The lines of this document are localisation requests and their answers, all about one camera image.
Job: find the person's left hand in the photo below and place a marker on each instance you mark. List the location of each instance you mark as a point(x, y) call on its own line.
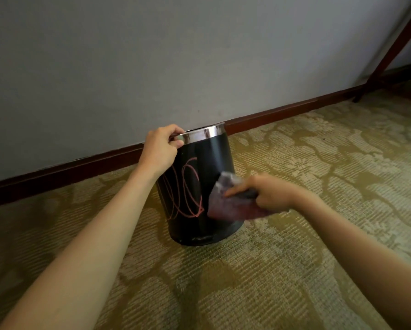
point(159, 147)

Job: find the person's right hand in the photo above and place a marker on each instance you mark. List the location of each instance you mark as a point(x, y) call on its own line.
point(269, 194)

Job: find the person's right thumb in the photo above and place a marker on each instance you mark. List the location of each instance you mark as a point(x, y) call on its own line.
point(239, 191)

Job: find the person's left thumb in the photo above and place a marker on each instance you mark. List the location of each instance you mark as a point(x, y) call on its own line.
point(176, 142)

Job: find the purple cleaning cloth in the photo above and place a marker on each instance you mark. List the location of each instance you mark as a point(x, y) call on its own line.
point(226, 206)

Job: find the black bin with steel rim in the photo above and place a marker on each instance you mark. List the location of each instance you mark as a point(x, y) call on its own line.
point(191, 175)

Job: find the person's left forearm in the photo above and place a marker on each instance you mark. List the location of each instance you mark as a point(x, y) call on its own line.
point(85, 243)

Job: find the person's right forearm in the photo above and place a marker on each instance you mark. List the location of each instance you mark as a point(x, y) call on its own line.
point(360, 257)

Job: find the dark wooden baseboard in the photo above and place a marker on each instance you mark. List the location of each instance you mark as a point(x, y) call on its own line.
point(205, 133)

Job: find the dark wooden table leg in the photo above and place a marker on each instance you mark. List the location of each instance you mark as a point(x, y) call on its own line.
point(389, 48)

